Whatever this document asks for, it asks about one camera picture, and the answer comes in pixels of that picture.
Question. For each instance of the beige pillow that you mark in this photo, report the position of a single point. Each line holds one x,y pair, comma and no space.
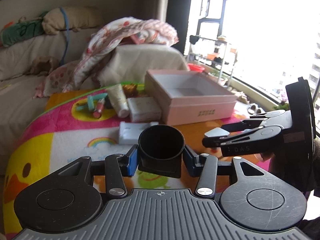
75,18

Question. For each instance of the white foam tray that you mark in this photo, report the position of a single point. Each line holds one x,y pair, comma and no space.
129,132

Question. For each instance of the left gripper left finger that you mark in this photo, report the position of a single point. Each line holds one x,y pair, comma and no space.
74,195

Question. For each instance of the white adapter box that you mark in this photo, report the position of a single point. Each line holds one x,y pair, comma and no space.
144,109

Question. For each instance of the cream lotion tube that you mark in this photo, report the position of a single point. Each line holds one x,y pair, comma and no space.
118,100

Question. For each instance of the colourful cartoon play mat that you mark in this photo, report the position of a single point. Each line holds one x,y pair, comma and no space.
61,134

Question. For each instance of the green plush pillow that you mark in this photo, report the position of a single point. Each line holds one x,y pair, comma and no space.
23,30

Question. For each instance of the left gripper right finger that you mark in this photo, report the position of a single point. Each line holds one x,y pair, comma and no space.
247,194

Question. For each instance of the beige covered sofa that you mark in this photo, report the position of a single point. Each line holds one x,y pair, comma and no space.
24,65

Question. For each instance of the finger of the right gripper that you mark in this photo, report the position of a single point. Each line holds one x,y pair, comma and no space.
279,118
257,140

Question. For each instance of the floral pink blanket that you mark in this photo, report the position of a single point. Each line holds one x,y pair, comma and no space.
127,30

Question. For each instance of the black cylindrical cup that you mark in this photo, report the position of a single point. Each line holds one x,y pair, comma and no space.
160,149

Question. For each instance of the teal plastic clip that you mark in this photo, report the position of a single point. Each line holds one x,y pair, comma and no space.
89,105

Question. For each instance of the red plastic basin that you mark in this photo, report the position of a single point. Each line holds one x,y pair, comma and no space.
196,68

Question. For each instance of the pair of slippers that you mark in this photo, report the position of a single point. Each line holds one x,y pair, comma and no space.
255,109

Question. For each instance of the metal balcony shelf rack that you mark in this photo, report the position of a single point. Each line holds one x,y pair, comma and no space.
207,44

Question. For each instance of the pink cardboard box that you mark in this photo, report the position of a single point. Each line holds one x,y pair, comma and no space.
187,97

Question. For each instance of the pink lipstick tube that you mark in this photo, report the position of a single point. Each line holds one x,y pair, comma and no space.
97,113

